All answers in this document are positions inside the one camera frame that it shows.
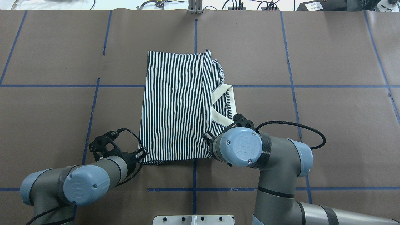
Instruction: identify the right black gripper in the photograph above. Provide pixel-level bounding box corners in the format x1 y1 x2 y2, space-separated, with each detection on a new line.
202 131 219 150

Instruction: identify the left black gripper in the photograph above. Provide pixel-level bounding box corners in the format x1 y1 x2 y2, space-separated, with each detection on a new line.
126 148 149 165

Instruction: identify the striped polo shirt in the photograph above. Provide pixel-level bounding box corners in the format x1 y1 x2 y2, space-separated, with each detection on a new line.
140 50 236 165

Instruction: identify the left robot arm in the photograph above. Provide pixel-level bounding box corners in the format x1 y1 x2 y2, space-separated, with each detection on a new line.
20 147 148 225

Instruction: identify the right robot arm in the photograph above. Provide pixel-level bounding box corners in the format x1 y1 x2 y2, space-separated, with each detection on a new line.
203 127 399 225

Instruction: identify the black power box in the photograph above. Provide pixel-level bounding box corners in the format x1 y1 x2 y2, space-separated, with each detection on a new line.
296 0 348 11

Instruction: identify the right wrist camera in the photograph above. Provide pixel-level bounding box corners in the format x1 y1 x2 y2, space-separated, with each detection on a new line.
232 114 256 131

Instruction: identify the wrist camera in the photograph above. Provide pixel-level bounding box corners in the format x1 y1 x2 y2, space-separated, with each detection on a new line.
88 130 123 162
232 114 256 131

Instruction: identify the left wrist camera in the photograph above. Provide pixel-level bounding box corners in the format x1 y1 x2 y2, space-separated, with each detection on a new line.
88 130 123 162

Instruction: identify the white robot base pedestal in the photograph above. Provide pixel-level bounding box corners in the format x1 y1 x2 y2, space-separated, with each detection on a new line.
152 215 235 225

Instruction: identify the aluminium frame post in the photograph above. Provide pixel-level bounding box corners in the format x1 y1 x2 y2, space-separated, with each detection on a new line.
188 0 204 15

